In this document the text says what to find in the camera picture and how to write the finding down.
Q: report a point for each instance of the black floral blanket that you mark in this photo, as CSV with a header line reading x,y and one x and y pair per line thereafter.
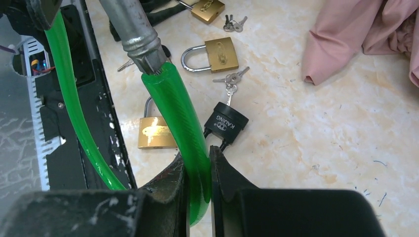
x,y
129,17

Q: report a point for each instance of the pink cloth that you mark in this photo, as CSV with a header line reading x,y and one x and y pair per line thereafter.
x,y
376,27

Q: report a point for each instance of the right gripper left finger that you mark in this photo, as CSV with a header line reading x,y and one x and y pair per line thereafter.
x,y
160,208

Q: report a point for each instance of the black padlock with keys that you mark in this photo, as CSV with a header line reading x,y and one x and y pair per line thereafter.
x,y
226,123

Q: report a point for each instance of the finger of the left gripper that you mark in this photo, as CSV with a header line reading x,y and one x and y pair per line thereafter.
x,y
43,12

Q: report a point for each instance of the brass padlock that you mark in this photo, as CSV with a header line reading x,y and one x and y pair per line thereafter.
x,y
208,10
222,57
154,132

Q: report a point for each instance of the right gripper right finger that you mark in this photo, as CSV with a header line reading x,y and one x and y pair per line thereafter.
x,y
241,209

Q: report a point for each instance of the green cable lock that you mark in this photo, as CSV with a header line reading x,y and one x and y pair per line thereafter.
x,y
169,93

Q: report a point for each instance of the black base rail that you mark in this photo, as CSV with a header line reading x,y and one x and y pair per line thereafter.
x,y
69,166

